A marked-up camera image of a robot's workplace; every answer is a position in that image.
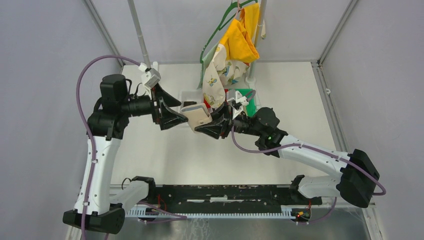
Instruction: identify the green clothes hanger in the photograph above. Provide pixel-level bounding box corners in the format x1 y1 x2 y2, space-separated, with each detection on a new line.
199 0 259 64

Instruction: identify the clear plastic bin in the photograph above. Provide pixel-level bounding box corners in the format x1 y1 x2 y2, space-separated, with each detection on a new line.
179 89 204 108

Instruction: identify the metal rack pole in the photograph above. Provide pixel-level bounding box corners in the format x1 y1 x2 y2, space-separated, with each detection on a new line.
246 0 268 84
127 0 152 69

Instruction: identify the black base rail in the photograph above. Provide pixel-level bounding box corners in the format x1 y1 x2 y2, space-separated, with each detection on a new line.
144 184 323 214

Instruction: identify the red plastic bin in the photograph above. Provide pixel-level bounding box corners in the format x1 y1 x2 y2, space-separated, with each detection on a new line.
202 88 228 109

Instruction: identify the left metal rack pole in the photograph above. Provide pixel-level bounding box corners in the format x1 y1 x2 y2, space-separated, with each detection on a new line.
127 0 152 69

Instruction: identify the white slotted cable duct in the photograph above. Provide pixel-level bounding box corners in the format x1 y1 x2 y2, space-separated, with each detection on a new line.
125 205 296 220

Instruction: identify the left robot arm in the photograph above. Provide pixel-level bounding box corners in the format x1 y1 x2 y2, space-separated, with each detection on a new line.
62 74 188 234

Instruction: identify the yellow patterned garment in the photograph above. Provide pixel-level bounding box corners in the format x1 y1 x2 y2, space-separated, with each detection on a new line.
198 2 260 92

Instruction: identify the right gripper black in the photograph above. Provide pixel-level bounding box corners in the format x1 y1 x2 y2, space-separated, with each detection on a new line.
194 102 263 141

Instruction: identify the right metal rack pole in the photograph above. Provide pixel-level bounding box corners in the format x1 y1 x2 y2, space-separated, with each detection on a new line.
246 0 268 84

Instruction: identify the beige card holder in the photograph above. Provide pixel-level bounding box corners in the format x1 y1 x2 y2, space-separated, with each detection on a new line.
180 102 213 133

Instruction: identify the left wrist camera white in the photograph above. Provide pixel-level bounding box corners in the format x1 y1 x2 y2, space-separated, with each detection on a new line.
138 62 162 90

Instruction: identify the black card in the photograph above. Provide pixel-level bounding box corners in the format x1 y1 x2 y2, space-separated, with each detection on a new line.
182 101 197 108

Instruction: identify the green plastic bin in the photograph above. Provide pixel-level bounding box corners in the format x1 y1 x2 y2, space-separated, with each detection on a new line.
232 88 256 118

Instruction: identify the left white rack foot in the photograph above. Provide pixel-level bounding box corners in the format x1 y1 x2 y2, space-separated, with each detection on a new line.
151 61 160 72

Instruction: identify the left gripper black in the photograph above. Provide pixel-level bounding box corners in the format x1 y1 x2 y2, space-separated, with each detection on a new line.
120 82 188 130

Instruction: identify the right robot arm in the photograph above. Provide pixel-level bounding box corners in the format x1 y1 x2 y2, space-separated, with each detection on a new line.
194 103 387 208

